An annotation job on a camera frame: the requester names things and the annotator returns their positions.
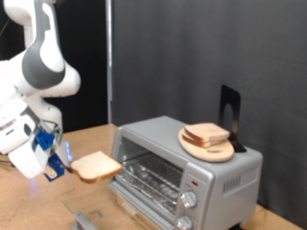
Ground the wire oven rack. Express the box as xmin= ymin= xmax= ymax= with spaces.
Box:
xmin=116 ymin=152 xmax=184 ymax=214

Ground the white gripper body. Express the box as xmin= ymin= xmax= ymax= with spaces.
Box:
xmin=0 ymin=109 xmax=51 ymax=179

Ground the silver oven knob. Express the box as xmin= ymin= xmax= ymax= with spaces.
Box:
xmin=176 ymin=214 xmax=194 ymax=230
xmin=180 ymin=190 xmax=199 ymax=209

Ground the vertical metal pole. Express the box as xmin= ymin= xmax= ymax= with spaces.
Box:
xmin=105 ymin=0 xmax=113 ymax=125

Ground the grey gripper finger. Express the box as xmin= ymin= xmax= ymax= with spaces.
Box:
xmin=43 ymin=163 xmax=58 ymax=179

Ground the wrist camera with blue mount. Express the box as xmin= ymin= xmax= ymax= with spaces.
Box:
xmin=34 ymin=127 xmax=63 ymax=151

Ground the metal spatula with blue block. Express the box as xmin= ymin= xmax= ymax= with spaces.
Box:
xmin=44 ymin=153 xmax=84 ymax=182

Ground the black fabric backdrop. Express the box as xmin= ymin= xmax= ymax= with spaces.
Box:
xmin=0 ymin=0 xmax=110 ymax=147

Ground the oval wooden cutting board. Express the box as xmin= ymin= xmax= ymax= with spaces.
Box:
xmin=177 ymin=128 xmax=235 ymax=163

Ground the black metal bookend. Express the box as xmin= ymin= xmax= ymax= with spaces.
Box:
xmin=218 ymin=84 xmax=248 ymax=153

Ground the silver toaster oven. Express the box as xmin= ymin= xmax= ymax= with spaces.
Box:
xmin=108 ymin=115 xmax=264 ymax=230

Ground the white bread slice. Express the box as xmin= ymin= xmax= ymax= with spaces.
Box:
xmin=181 ymin=132 xmax=228 ymax=149
xmin=70 ymin=150 xmax=124 ymax=184
xmin=183 ymin=123 xmax=231 ymax=143

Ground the glass oven door with handle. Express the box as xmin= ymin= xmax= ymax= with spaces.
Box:
xmin=62 ymin=185 xmax=154 ymax=230

